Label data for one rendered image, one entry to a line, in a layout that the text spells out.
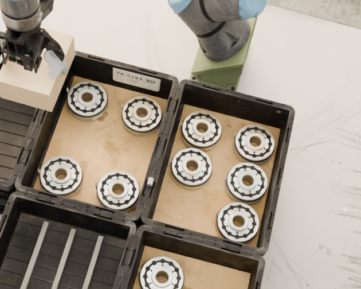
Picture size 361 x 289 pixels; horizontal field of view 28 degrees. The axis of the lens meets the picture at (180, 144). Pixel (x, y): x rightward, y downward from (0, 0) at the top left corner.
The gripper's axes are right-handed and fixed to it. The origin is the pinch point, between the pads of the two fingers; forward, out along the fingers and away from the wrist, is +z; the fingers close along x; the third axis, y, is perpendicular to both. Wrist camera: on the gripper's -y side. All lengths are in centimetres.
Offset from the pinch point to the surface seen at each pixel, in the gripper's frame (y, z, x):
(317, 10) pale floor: -123, 111, 70
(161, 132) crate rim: -0.2, 17.1, 29.8
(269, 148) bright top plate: -8, 24, 56
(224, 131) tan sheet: -11, 27, 45
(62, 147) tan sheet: 6.5, 27.0, 6.3
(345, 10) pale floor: -127, 111, 82
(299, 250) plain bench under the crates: 11, 40, 72
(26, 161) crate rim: 16.5, 17.1, 1.7
